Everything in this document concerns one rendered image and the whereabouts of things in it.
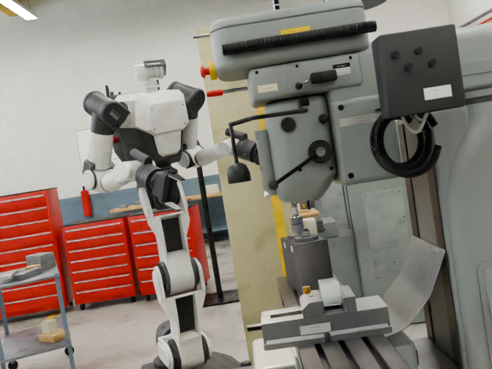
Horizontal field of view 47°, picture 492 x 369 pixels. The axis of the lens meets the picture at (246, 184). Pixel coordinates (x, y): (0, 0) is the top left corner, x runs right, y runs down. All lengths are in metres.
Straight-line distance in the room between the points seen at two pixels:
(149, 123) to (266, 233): 1.55
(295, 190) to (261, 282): 1.93
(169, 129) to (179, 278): 0.61
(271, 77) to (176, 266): 0.98
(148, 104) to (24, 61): 9.50
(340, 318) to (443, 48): 0.75
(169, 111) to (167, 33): 8.86
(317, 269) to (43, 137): 9.70
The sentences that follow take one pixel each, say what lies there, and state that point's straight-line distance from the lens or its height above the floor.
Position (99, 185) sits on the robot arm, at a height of 1.45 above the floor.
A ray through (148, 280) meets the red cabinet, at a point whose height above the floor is 0.25.
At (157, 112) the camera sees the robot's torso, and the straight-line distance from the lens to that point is 2.24.
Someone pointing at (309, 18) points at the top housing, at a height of 1.84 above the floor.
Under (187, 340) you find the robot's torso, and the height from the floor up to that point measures 0.75.
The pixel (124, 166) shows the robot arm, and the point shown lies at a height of 1.51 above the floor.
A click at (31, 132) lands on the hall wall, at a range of 11.50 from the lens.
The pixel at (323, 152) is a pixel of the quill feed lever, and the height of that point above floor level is 1.45.
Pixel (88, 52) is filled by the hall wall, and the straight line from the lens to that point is 11.32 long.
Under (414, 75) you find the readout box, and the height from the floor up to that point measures 1.61.
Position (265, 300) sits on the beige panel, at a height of 0.55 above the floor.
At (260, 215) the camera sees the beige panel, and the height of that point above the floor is 1.09.
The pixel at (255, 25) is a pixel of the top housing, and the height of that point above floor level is 1.85.
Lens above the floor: 1.48
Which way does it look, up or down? 3 degrees down
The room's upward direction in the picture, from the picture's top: 9 degrees counter-clockwise
